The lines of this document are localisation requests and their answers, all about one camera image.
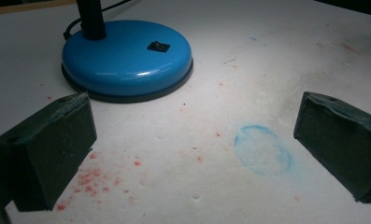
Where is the black lamp cable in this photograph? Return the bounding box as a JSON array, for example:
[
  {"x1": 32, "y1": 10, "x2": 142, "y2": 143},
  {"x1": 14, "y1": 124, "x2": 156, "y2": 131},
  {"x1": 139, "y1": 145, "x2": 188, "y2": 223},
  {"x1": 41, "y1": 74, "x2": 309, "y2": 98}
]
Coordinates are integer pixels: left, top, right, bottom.
[{"x1": 63, "y1": 0, "x2": 135, "y2": 41}]

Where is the blue lamp base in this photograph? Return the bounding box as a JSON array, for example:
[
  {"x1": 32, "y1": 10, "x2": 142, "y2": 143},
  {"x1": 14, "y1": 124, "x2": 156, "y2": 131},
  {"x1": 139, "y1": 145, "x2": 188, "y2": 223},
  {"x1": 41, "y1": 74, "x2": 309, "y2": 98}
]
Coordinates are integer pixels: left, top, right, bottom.
[{"x1": 61, "y1": 0, "x2": 194, "y2": 104}]

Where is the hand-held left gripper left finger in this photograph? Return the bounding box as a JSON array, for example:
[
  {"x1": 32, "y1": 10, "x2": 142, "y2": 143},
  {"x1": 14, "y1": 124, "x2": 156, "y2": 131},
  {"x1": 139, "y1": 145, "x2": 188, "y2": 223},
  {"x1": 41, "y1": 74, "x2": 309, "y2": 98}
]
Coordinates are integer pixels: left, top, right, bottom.
[{"x1": 0, "y1": 91, "x2": 98, "y2": 213}]

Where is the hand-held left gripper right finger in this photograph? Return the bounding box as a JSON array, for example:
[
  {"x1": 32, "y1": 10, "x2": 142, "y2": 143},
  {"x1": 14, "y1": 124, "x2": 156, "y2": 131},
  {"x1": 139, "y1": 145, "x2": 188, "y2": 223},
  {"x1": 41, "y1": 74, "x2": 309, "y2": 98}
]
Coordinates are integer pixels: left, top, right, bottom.
[{"x1": 293, "y1": 91, "x2": 371, "y2": 204}]

